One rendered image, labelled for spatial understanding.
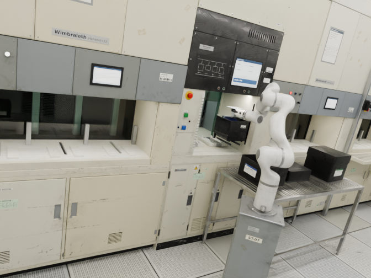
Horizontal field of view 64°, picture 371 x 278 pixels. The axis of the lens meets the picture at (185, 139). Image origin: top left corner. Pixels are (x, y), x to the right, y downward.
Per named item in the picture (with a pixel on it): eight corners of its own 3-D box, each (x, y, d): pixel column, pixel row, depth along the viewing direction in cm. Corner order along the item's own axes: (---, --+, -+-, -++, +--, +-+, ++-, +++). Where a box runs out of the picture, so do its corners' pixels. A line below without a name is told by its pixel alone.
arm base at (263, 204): (276, 219, 183) (285, 192, 178) (246, 210, 187) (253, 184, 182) (275, 206, 201) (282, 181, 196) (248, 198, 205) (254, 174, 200)
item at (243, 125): (224, 145, 252) (232, 109, 244) (210, 138, 269) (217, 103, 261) (245, 145, 265) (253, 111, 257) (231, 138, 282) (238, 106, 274)
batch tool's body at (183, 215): (157, 254, 248) (201, 6, 196) (120, 199, 325) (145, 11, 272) (236, 236, 295) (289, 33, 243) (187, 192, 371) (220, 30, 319)
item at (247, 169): (237, 173, 249) (241, 154, 244) (260, 171, 263) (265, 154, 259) (259, 188, 226) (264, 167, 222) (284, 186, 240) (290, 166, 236)
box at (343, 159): (327, 182, 267) (336, 156, 260) (300, 170, 289) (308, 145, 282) (343, 180, 284) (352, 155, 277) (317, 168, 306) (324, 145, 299)
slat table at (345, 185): (243, 289, 227) (268, 201, 207) (200, 242, 275) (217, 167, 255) (339, 255, 296) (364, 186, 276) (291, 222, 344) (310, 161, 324)
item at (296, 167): (287, 182, 249) (291, 168, 245) (263, 168, 273) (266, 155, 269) (309, 180, 264) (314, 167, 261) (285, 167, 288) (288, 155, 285)
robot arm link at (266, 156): (281, 188, 184) (291, 152, 178) (252, 184, 182) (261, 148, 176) (274, 180, 195) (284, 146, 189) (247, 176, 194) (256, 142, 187)
